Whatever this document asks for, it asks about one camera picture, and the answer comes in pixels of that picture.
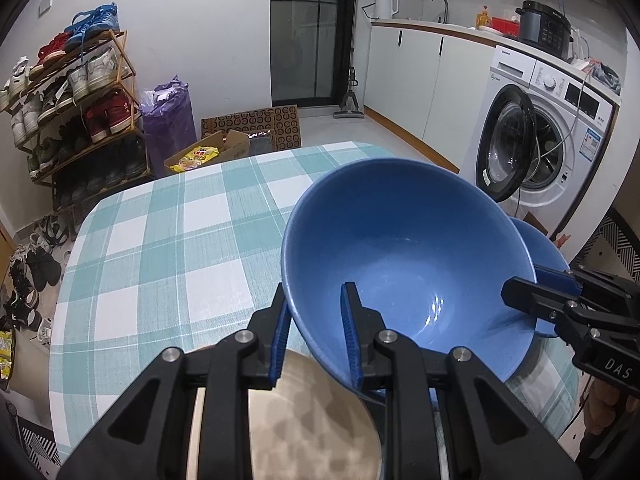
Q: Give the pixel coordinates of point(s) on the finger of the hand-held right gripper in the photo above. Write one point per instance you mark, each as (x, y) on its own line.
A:
(530, 295)
(555, 280)

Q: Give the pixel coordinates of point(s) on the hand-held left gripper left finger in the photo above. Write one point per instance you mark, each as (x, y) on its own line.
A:
(281, 345)

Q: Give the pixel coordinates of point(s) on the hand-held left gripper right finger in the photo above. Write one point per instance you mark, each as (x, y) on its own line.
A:
(350, 340)

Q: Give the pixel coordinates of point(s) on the blue bowl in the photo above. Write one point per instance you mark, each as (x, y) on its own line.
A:
(400, 240)
(542, 250)

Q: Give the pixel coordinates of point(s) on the beige round plate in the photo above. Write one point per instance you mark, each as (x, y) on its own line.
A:
(310, 435)

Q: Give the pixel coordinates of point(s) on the person's right hand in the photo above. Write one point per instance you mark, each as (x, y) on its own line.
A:
(605, 410)

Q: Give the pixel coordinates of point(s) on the black white patterned rug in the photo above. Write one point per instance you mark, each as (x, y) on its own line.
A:
(40, 447)
(620, 250)

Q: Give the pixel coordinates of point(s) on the white washing machine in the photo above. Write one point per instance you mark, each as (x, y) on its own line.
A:
(550, 90)

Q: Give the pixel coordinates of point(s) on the dark grey foil sheet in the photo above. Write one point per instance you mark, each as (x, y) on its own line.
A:
(261, 145)

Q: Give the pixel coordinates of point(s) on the open cardboard box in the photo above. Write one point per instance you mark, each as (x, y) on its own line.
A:
(235, 147)

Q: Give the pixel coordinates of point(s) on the yellow snack packet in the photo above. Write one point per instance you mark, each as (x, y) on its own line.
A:
(197, 157)

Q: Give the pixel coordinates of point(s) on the pile of cloth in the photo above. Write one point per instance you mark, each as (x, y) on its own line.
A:
(607, 77)

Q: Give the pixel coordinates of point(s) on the grey stick vacuum cleaner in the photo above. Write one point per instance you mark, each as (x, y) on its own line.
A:
(350, 105)

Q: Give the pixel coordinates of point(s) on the white container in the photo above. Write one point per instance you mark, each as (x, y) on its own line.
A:
(579, 45)

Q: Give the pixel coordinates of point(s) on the purple plastic bag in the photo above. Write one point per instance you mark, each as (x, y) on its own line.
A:
(167, 130)

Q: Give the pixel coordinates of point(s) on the white kitchen cabinet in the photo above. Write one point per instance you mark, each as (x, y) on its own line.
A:
(415, 75)

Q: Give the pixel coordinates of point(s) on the black pressure cooker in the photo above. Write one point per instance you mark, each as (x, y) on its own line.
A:
(542, 30)

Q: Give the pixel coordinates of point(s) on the pile of dark shoes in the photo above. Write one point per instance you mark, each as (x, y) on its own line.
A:
(40, 265)

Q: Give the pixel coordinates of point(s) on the red box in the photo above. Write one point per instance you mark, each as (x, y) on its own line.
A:
(505, 25)

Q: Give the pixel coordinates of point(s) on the yellow bottle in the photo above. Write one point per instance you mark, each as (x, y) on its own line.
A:
(483, 21)

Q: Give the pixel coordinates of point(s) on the waste bin with yellow wrappers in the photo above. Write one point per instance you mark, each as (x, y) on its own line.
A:
(6, 360)

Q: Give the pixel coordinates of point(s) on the curved metal faucet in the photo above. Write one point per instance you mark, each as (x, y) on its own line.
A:
(446, 12)

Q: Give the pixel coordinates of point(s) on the wooden shoe rack with shoes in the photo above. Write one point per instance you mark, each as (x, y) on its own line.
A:
(105, 110)

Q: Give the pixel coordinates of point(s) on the black-framed glass door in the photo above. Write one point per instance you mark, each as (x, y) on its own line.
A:
(310, 35)

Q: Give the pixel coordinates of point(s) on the white electric kettle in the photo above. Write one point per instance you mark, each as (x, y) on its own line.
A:
(386, 6)

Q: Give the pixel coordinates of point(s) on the white wall switch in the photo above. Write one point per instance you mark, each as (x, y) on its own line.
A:
(45, 4)

